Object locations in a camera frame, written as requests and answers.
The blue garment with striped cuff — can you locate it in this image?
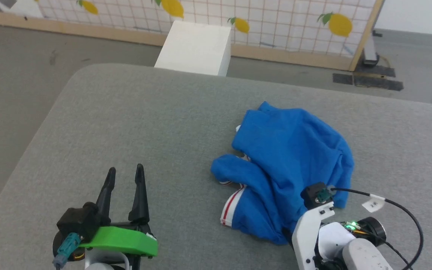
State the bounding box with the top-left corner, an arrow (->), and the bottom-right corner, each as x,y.
211,101 -> 354,246

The teal cable connector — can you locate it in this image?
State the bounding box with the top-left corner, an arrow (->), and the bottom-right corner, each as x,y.
52,232 -> 82,270

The large black floor mat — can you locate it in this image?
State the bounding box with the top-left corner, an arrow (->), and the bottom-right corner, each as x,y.
353,64 -> 404,92

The grey stand foot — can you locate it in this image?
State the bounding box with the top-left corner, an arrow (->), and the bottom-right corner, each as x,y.
361,30 -> 384,68

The small black floor mat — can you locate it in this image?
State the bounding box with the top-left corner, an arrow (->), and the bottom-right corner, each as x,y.
332,73 -> 354,85

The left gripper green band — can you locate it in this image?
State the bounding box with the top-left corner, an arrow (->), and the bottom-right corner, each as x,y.
79,163 -> 159,270

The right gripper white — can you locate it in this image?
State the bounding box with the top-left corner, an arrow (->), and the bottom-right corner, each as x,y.
292,202 -> 335,270

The white cable label tag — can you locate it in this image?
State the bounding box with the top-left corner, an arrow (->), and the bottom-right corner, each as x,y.
361,194 -> 386,213

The white box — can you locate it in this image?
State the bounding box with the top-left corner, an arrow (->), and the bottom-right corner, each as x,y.
154,19 -> 233,77

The thin black cable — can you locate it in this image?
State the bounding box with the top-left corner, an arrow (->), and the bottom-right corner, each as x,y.
328,187 -> 425,270

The lemon-patterned partition screen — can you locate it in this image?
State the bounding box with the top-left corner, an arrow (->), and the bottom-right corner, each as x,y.
0,0 -> 386,72

